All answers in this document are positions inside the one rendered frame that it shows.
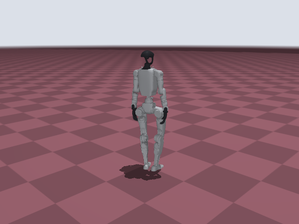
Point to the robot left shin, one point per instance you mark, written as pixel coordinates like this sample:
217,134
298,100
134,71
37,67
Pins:
144,149

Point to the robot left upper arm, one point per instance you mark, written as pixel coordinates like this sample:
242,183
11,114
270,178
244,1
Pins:
135,82

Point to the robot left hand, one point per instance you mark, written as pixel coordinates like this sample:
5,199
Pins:
133,113

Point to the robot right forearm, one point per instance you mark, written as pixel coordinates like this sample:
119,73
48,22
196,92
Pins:
163,99

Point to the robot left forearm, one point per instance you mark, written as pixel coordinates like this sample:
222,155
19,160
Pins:
134,99

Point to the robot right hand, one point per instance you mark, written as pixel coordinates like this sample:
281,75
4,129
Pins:
165,115

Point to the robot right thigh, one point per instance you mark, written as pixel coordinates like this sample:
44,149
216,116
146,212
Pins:
158,112

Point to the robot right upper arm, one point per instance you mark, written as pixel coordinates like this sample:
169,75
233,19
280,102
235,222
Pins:
159,75

